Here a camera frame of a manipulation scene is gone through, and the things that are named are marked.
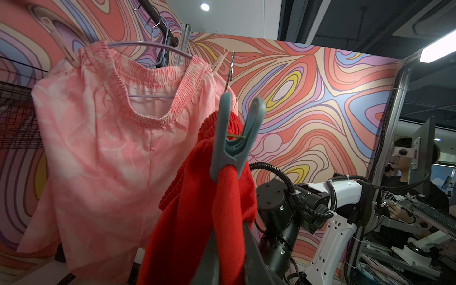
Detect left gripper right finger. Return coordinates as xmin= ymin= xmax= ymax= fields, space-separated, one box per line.
xmin=243 ymin=222 xmax=285 ymax=285

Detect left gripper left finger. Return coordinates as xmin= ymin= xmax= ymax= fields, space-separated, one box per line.
xmin=190 ymin=231 xmax=220 ymax=285

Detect red shorts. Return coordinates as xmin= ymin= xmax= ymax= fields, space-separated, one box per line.
xmin=137 ymin=113 xmax=258 ymax=285

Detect teal grey clothespin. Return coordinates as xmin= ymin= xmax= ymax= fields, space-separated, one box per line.
xmin=210 ymin=92 xmax=266 ymax=183

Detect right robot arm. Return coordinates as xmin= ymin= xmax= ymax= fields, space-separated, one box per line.
xmin=249 ymin=162 xmax=374 ymax=285

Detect pink tie-dye shorts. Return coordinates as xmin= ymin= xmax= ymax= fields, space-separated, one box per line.
xmin=17 ymin=42 xmax=226 ymax=283

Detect person at desk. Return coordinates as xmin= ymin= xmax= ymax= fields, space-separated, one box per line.
xmin=380 ymin=137 xmax=450 ymax=247

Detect black keyboard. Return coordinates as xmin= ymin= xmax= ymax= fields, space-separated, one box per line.
xmin=410 ymin=202 xmax=456 ymax=239

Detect beige clothespin right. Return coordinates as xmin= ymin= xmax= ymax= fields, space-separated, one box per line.
xmin=212 ymin=49 xmax=229 ymax=74

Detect beige clothespin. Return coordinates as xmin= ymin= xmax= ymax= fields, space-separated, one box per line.
xmin=40 ymin=17 xmax=81 ymax=68
xmin=212 ymin=49 xmax=229 ymax=74

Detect black clothes rack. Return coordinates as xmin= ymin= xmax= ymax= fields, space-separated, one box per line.
xmin=137 ymin=0 xmax=179 ymax=68

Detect beige clothespin left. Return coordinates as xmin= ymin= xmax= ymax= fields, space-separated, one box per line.
xmin=40 ymin=17 xmax=81 ymax=68

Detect lavender wire hanger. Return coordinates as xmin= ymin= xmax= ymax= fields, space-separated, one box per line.
xmin=106 ymin=15 xmax=195 ymax=100

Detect black wire basket rear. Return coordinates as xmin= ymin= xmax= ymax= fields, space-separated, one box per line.
xmin=0 ymin=55 xmax=49 ymax=150

